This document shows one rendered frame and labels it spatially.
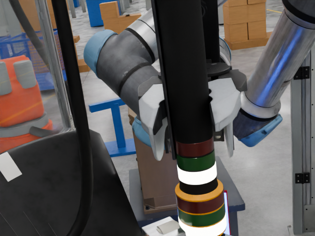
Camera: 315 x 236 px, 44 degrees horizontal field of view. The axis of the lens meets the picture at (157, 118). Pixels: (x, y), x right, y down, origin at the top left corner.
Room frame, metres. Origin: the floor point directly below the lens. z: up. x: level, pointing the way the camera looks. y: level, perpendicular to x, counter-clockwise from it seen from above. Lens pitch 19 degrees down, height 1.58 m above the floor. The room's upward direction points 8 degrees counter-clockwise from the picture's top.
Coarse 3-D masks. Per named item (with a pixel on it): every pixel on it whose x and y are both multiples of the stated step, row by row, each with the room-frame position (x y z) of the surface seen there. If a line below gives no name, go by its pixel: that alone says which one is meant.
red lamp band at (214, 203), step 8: (176, 200) 0.30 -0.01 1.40; (184, 200) 0.29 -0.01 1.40; (208, 200) 0.28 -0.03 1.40; (216, 200) 0.29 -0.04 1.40; (224, 200) 0.30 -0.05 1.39; (184, 208) 0.29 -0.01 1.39; (192, 208) 0.29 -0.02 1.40; (200, 208) 0.28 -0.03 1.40; (208, 208) 0.28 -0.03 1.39; (216, 208) 0.29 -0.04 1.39
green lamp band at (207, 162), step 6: (204, 156) 0.29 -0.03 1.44; (210, 156) 0.29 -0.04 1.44; (180, 162) 0.30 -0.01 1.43; (186, 162) 0.29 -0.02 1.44; (192, 162) 0.29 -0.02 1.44; (198, 162) 0.29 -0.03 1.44; (204, 162) 0.29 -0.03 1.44; (210, 162) 0.29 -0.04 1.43; (180, 168) 0.30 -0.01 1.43; (186, 168) 0.29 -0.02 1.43; (192, 168) 0.29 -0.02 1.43; (198, 168) 0.29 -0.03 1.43; (204, 168) 0.29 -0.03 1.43
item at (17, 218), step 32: (32, 160) 0.39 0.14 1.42; (64, 160) 0.40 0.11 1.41; (96, 160) 0.41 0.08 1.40; (0, 192) 0.35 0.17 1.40; (32, 192) 0.36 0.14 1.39; (64, 192) 0.36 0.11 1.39; (96, 192) 0.37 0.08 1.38; (0, 224) 0.33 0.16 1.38; (32, 224) 0.33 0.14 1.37; (64, 224) 0.33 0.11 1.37; (96, 224) 0.34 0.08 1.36; (128, 224) 0.35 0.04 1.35
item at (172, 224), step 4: (172, 220) 0.30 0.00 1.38; (164, 224) 0.29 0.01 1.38; (168, 224) 0.29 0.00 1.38; (172, 224) 0.29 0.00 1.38; (176, 224) 0.29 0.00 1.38; (160, 228) 0.29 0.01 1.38; (164, 228) 0.29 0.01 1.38; (168, 228) 0.29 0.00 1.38; (172, 228) 0.29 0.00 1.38; (176, 228) 0.29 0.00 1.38; (160, 232) 0.29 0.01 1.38; (164, 232) 0.28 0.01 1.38; (168, 232) 0.28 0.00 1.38
